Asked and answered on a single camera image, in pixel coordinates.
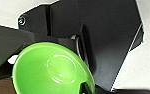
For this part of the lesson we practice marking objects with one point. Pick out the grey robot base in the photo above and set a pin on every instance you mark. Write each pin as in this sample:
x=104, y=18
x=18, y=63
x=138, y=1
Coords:
x=104, y=33

